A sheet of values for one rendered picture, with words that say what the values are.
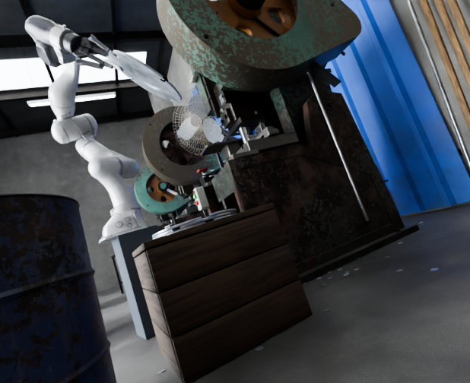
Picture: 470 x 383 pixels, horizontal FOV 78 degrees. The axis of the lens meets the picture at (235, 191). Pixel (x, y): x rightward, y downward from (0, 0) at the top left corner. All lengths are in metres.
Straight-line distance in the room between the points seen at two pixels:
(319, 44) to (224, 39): 0.50
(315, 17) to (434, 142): 1.11
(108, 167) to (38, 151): 7.43
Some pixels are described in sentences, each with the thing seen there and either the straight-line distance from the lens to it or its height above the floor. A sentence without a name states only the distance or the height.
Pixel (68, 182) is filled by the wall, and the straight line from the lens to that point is 8.47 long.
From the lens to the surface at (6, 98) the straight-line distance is 7.42.
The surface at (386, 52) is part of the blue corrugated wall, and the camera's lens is 2.44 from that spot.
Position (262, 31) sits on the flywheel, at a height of 1.17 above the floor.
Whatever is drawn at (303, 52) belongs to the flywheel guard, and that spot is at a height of 1.00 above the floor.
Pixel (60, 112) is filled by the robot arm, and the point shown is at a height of 1.11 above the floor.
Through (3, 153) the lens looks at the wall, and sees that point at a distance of 9.03.
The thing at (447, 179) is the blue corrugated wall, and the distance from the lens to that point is 2.30.
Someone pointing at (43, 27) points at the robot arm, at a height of 1.25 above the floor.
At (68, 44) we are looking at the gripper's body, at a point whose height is 1.16.
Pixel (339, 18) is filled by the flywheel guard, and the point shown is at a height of 1.17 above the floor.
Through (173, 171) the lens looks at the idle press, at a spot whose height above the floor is 1.06.
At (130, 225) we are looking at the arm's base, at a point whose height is 0.48.
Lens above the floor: 0.30
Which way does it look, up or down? 8 degrees up
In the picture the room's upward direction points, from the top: 19 degrees counter-clockwise
